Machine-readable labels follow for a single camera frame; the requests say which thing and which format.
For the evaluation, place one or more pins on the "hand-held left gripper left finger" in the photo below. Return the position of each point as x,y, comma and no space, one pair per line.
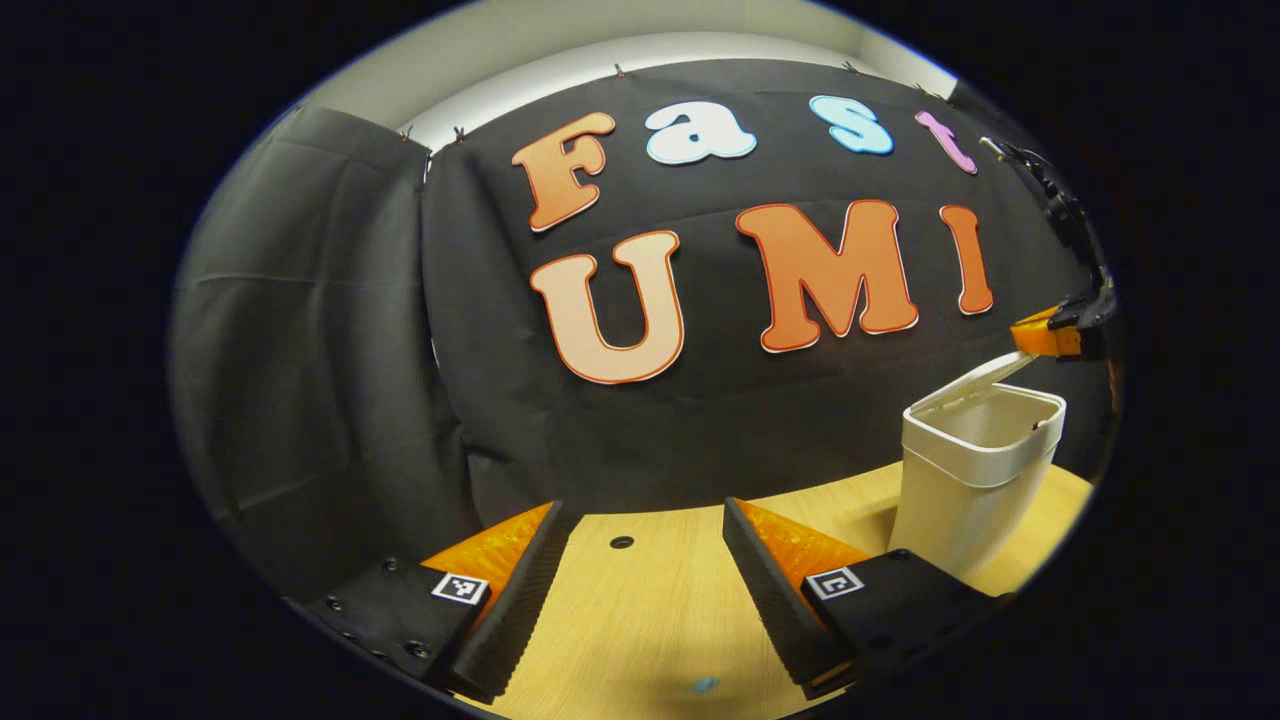
520,600

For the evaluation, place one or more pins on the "white desktop garbage bin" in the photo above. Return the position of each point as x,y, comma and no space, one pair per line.
960,500

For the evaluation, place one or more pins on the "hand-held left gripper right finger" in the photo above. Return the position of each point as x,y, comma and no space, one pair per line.
770,600

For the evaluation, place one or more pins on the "wooden desktop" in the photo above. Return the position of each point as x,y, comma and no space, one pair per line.
660,600

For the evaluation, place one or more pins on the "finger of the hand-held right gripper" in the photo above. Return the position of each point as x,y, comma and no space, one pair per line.
1045,335

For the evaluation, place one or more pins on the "black backdrop cloth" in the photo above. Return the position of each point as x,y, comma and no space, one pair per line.
450,400

